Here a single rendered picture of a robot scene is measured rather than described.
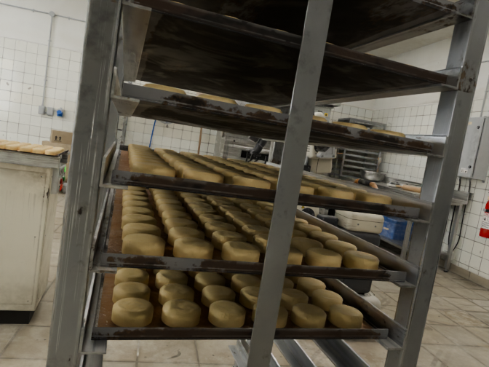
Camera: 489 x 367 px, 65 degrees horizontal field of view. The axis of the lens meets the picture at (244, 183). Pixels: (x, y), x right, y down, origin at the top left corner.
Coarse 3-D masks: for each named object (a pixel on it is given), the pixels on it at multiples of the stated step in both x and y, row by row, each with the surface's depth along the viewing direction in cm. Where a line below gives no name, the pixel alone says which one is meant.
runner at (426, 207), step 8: (320, 176) 81; (328, 176) 78; (344, 184) 72; (352, 184) 70; (360, 184) 67; (376, 192) 63; (384, 192) 61; (392, 192) 59; (392, 200) 59; (400, 200) 57; (408, 200) 56; (416, 200) 54; (424, 200) 53; (424, 208) 53; (432, 208) 52; (424, 216) 53
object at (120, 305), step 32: (128, 288) 53; (160, 288) 55; (192, 288) 62; (224, 288) 59; (256, 288) 61; (288, 288) 63; (320, 288) 67; (128, 320) 46; (160, 320) 50; (192, 320) 49; (224, 320) 50; (288, 320) 56; (320, 320) 54; (352, 320) 55
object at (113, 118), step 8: (128, 0) 93; (120, 32) 93; (120, 40) 93; (120, 48) 94; (120, 56) 94; (120, 64) 94; (120, 72) 94; (120, 80) 95; (120, 88) 95; (112, 104) 95; (112, 112) 95; (112, 120) 95; (112, 128) 96; (112, 136) 96; (104, 192) 97; (96, 224) 98; (88, 288) 99
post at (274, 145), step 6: (288, 108) 109; (276, 144) 109; (282, 144) 110; (270, 150) 111; (276, 150) 109; (282, 150) 110; (270, 156) 111; (276, 156) 110; (276, 162) 110; (246, 342) 115; (246, 348) 115
